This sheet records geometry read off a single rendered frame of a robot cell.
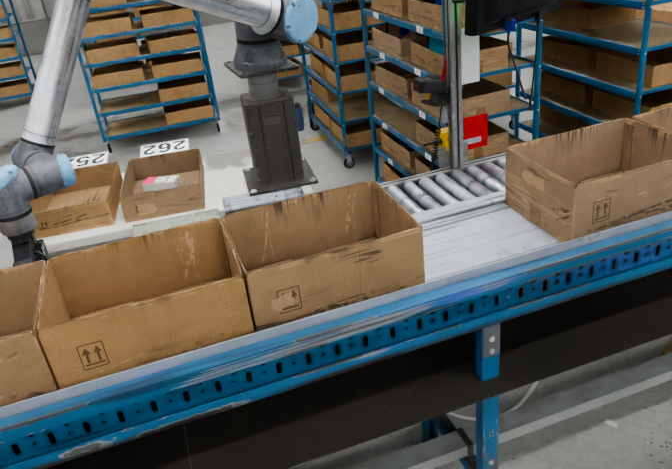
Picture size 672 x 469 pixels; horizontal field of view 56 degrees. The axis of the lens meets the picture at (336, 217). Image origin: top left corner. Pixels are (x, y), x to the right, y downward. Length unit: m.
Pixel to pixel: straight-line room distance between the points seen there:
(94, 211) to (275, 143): 0.68
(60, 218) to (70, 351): 1.11
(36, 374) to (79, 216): 1.09
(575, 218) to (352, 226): 0.54
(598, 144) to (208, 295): 1.19
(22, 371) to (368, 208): 0.86
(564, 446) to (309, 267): 1.31
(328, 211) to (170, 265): 0.41
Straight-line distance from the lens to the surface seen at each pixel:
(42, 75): 1.91
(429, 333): 1.41
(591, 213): 1.60
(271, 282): 1.28
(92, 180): 2.70
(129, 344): 1.31
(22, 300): 1.59
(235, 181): 2.48
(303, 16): 2.07
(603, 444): 2.37
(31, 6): 11.11
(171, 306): 1.27
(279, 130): 2.30
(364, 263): 1.33
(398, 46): 3.24
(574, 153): 1.89
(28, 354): 1.32
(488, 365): 1.58
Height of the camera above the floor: 1.70
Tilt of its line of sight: 27 degrees down
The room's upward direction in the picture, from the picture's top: 7 degrees counter-clockwise
